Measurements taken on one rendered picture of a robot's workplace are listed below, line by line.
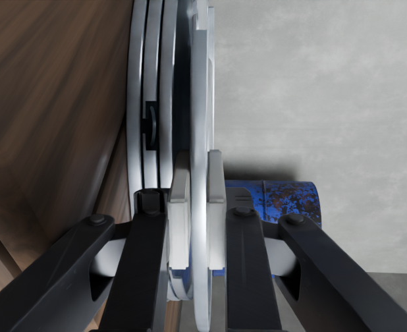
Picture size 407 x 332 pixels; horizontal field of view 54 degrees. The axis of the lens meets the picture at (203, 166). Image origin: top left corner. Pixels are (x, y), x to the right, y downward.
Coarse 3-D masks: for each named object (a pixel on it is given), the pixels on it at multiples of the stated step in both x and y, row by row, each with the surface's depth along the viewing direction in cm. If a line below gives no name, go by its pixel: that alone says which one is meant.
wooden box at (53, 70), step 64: (0, 0) 10; (64, 0) 13; (128, 0) 21; (0, 64) 10; (64, 64) 13; (0, 128) 10; (64, 128) 14; (0, 192) 11; (64, 192) 14; (128, 192) 22; (0, 256) 14
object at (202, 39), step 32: (192, 0) 19; (192, 32) 18; (192, 64) 18; (192, 96) 18; (192, 128) 18; (192, 160) 18; (192, 192) 18; (192, 224) 19; (192, 256) 19; (192, 288) 21
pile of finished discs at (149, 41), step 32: (160, 0) 22; (160, 32) 25; (128, 64) 21; (160, 64) 21; (128, 96) 21; (160, 96) 21; (128, 128) 21; (160, 128) 21; (128, 160) 21; (160, 160) 21
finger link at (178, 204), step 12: (180, 156) 20; (180, 168) 18; (180, 180) 17; (180, 192) 16; (168, 204) 15; (180, 204) 15; (168, 216) 15; (180, 216) 15; (180, 228) 15; (180, 240) 15; (180, 252) 15; (180, 264) 16
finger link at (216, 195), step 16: (208, 160) 20; (208, 176) 18; (208, 192) 16; (224, 192) 16; (208, 208) 15; (224, 208) 15; (208, 224) 15; (224, 224) 15; (208, 240) 15; (224, 240) 15; (208, 256) 16; (224, 256) 16
